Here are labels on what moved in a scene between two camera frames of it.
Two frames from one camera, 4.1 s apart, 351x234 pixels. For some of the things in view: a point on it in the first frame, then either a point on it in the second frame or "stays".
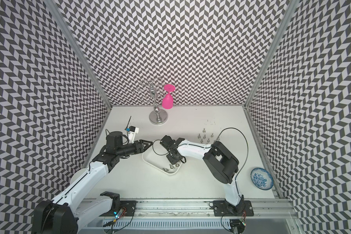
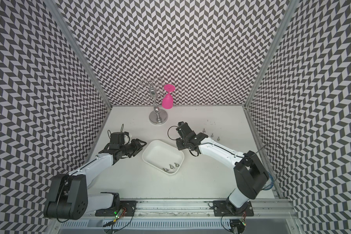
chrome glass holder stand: (157, 116) stays
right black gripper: (172, 161) -> (181, 146)
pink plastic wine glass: (167, 100) stays
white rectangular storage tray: (156, 155) stays
